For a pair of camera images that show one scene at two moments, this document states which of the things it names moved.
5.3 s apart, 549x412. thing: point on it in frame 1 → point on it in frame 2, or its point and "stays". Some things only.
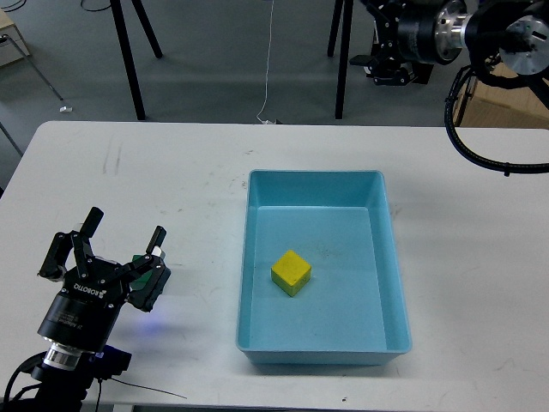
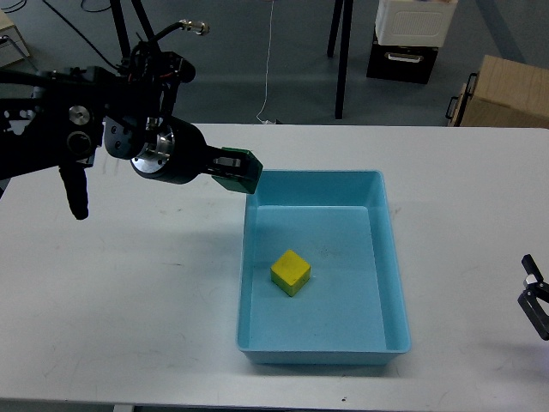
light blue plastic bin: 352,310 stays
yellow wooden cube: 291,272 stays
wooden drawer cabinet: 12,45 stays
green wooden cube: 141,281 → 247,184
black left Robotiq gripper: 82,314 → 177,154
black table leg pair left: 117,8 stays
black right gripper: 434,32 → 534,287
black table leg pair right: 344,48 stays
